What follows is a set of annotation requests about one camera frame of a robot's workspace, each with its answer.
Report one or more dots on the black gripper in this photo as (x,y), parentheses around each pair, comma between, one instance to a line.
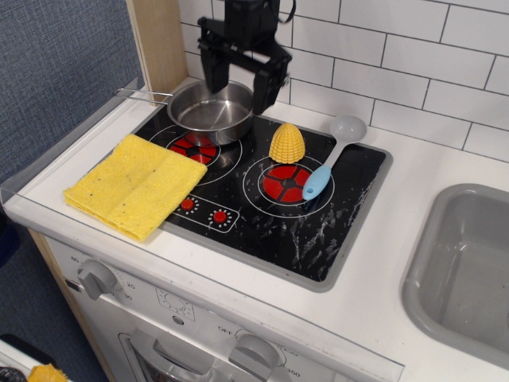
(246,38)

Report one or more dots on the stainless steel pot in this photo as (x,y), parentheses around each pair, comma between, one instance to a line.
(209,119)

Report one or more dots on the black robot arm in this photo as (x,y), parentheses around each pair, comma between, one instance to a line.
(246,38)

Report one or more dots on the black toy stove top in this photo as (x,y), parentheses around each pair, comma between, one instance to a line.
(250,208)

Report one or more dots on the yellow toy corn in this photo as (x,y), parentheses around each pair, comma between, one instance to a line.
(287,145)

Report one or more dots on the yellow folded cloth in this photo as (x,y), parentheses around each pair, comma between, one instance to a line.
(136,187)

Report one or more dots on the grey left oven knob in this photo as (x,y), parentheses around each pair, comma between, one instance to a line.
(96,279)

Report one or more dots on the grey oven knob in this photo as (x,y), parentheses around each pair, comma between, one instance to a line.
(96,279)
(255,356)

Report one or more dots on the white toy oven front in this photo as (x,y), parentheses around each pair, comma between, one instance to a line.
(145,333)

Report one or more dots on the grey right oven knob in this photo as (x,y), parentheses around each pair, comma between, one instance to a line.
(255,356)

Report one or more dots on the grey sink basin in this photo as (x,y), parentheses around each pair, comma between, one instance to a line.
(456,288)

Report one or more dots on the yellow object bottom left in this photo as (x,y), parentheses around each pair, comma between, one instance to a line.
(46,373)

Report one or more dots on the wooden side post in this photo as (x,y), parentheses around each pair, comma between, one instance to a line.
(158,35)

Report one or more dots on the grey spoon blue handle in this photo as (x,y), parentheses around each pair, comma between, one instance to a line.
(346,130)

